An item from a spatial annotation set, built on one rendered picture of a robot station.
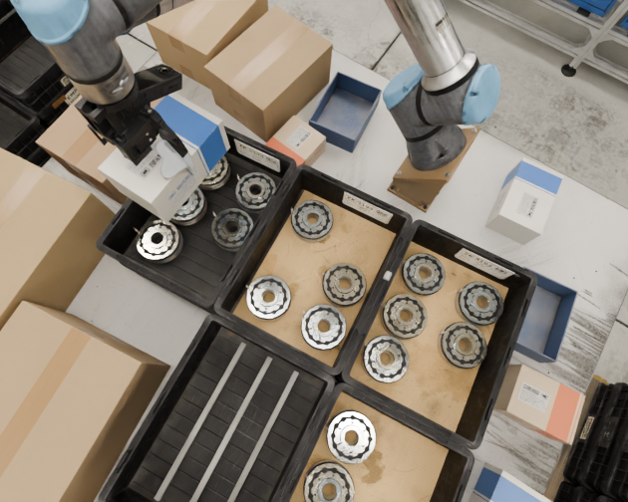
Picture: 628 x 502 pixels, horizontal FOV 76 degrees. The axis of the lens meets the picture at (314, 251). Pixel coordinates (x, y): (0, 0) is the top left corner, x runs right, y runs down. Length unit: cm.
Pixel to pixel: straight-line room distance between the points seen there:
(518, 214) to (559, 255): 20
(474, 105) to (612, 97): 197
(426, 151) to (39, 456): 106
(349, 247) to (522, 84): 182
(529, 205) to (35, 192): 125
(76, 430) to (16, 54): 152
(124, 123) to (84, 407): 58
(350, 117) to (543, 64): 163
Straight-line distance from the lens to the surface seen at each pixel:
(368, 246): 101
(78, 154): 121
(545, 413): 116
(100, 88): 61
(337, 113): 134
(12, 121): 206
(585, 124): 265
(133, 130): 68
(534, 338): 124
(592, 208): 146
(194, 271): 102
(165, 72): 73
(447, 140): 109
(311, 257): 99
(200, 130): 79
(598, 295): 137
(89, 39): 56
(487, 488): 113
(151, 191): 75
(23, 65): 203
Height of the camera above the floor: 178
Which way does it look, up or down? 72 degrees down
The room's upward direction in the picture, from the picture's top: 6 degrees clockwise
